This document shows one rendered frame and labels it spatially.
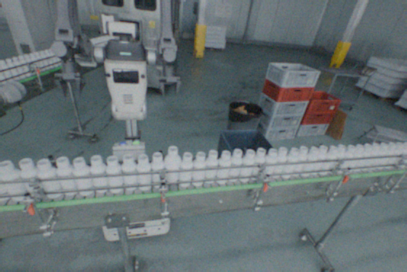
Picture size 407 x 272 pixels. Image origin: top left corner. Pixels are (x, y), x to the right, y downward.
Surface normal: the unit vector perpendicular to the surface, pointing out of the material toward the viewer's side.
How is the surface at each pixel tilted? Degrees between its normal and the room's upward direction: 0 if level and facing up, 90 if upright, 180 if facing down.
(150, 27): 90
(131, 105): 90
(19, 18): 90
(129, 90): 90
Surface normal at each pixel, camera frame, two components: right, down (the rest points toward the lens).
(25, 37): -0.11, 0.54
